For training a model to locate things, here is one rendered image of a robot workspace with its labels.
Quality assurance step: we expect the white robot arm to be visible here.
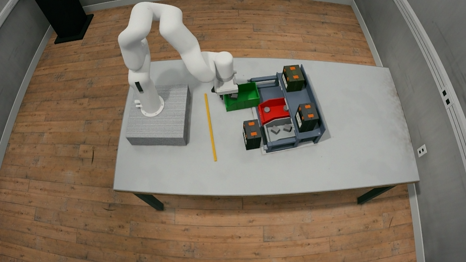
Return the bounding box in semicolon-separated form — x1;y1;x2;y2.
118;2;238;117

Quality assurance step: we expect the green bin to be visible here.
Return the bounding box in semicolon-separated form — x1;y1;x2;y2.
224;82;260;112

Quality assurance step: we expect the red open bin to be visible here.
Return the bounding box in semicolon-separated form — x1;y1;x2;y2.
258;98;290;126

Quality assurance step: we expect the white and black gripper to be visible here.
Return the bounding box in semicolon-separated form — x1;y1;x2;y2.
211;74;239;100

